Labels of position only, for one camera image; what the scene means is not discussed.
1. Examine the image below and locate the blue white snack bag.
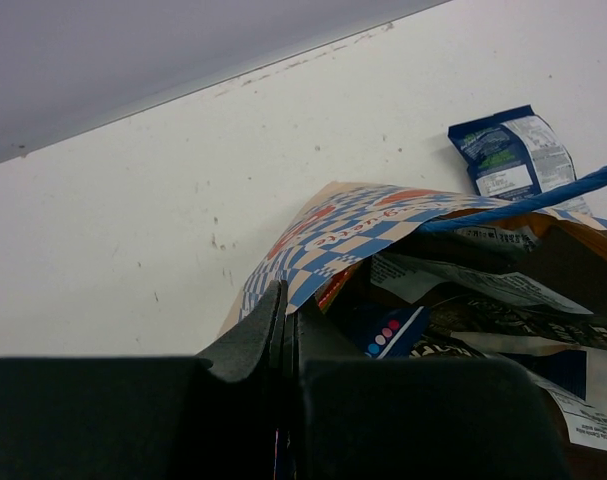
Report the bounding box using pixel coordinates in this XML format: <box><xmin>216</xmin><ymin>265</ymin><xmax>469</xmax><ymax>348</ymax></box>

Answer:
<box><xmin>340</xmin><ymin>304</ymin><xmax>429</xmax><ymax>359</ymax></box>

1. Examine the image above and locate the orange brown snack bag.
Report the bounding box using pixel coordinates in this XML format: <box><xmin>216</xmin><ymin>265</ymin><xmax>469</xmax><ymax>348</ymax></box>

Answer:
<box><xmin>452</xmin><ymin>209</ymin><xmax>607</xmax><ymax>264</ymax></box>

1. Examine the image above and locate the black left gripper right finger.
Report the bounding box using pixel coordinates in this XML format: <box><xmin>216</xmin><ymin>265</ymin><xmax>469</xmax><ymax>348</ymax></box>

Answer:
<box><xmin>292</xmin><ymin>304</ymin><xmax>570</xmax><ymax>479</ymax></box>

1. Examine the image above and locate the dark brown chips bag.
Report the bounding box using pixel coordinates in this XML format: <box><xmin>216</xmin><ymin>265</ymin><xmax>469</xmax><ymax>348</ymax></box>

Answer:
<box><xmin>381</xmin><ymin>234</ymin><xmax>607</xmax><ymax>318</ymax></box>

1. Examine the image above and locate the blue checkered paper bag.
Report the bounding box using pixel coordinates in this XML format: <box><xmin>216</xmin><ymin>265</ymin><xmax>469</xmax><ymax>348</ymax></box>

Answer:
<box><xmin>221</xmin><ymin>166</ymin><xmax>607</xmax><ymax>332</ymax></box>

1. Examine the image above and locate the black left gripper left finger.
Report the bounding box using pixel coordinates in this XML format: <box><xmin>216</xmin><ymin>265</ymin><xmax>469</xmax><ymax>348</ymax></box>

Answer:
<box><xmin>0</xmin><ymin>282</ymin><xmax>287</xmax><ymax>479</ymax></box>

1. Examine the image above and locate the brown kettle chips bag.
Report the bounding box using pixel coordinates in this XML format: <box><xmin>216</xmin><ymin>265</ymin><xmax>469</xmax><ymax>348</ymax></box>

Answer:
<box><xmin>425</xmin><ymin>294</ymin><xmax>607</xmax><ymax>352</ymax></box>

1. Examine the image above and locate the dark blue snack bag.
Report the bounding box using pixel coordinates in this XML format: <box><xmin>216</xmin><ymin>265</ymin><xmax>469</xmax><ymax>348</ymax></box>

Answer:
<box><xmin>447</xmin><ymin>105</ymin><xmax>577</xmax><ymax>201</ymax></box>

